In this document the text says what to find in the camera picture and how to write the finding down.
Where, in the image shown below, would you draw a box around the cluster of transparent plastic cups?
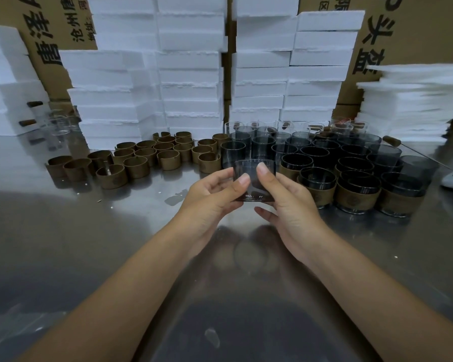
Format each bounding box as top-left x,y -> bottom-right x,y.
220,119 -> 440,187

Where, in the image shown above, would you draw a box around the brown-handled metal rod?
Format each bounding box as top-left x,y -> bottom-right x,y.
383,135 -> 452,169

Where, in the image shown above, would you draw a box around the tall stack white foam blocks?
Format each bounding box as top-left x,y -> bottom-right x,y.
59,0 -> 228,150

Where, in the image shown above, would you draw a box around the person's left hand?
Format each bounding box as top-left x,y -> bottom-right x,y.
172,167 -> 252,257

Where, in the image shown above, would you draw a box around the group of brown sleeve rings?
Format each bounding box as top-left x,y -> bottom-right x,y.
46,131 -> 230,190

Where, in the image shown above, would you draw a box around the smoky transparent plastic cup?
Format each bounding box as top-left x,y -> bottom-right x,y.
233,159 -> 277,203
335,157 -> 374,178
335,171 -> 382,215
279,153 -> 314,182
377,172 -> 427,218
297,166 -> 337,208

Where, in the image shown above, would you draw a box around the stack of white foam blocks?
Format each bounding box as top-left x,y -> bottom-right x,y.
0,23 -> 50,137

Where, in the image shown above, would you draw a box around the large printed cardboard box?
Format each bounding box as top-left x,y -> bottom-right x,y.
298,0 -> 453,106

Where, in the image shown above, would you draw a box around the stack of thin foam sheets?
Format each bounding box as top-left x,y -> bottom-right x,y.
356,63 -> 453,144

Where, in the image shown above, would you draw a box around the person's left forearm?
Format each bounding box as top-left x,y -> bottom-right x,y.
19,229 -> 195,362

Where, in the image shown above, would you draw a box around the bunch of clear plastic cups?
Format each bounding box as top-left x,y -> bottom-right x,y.
43,109 -> 82,135

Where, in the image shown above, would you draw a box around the person's right forearm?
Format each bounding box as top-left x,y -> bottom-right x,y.
309,233 -> 453,362

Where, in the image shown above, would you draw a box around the stepped stack white foam blocks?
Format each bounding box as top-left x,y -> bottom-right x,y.
230,0 -> 366,123

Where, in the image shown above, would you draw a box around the person's right hand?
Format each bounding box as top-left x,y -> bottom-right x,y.
254,162 -> 335,266

